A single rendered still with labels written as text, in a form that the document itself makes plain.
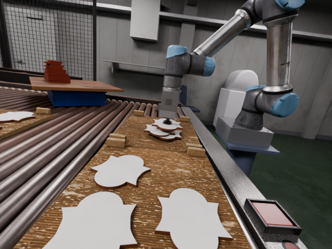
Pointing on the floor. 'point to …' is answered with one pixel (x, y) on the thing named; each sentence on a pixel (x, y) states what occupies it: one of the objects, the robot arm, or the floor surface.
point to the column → (245, 153)
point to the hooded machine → (234, 93)
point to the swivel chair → (186, 99)
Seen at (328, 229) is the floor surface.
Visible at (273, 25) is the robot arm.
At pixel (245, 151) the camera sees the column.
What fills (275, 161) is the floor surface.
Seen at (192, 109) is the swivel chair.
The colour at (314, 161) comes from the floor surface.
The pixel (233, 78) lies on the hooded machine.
